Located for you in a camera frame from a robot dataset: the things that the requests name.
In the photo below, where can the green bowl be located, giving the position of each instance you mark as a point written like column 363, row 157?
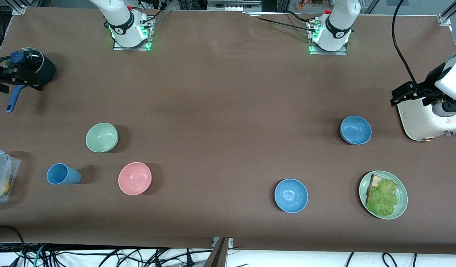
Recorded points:
column 101, row 138

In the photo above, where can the metal support post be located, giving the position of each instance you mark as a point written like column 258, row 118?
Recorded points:
column 218, row 256

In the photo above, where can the cream white toaster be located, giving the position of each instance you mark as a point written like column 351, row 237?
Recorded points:
column 420, row 120

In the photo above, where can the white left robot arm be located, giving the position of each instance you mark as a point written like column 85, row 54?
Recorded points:
column 339, row 22

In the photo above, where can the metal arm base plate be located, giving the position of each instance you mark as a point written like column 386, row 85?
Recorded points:
column 120, row 48
column 341, row 53

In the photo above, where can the blue bowl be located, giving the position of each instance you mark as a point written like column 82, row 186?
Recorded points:
column 356, row 129
column 291, row 195

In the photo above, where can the brown table cover sheet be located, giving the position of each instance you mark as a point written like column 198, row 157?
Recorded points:
column 228, row 92

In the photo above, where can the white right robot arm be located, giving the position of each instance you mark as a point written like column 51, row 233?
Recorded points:
column 120, row 18

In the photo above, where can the aluminium corner bracket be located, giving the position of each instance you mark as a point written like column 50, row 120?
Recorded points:
column 445, row 19
column 20, row 10

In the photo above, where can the blue cup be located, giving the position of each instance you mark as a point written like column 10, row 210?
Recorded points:
column 62, row 175

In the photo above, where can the grey equipment box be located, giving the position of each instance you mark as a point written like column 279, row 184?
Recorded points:
column 233, row 5

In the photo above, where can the toasted bread slice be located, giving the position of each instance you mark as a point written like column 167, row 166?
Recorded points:
column 375, row 181

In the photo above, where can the green lettuce leaf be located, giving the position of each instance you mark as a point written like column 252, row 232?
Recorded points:
column 381, row 200

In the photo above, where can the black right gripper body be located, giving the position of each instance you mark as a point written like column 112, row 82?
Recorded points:
column 1, row 78

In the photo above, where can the green plate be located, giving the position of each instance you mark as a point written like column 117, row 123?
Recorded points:
column 402, row 202

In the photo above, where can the clear plastic container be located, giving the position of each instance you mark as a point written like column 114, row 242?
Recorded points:
column 10, row 167

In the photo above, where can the pink bowl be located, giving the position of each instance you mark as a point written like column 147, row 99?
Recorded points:
column 134, row 178

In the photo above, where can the glass lid with blue knob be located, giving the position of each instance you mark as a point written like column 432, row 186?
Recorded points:
column 31, row 57

